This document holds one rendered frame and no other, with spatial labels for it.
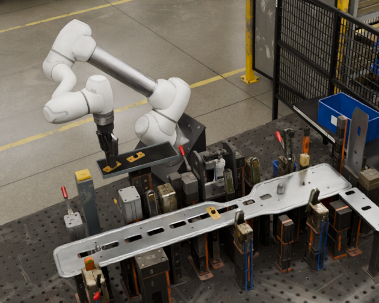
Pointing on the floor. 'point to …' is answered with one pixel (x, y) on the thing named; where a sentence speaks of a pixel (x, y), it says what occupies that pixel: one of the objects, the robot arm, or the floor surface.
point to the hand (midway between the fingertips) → (110, 159)
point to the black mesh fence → (328, 64)
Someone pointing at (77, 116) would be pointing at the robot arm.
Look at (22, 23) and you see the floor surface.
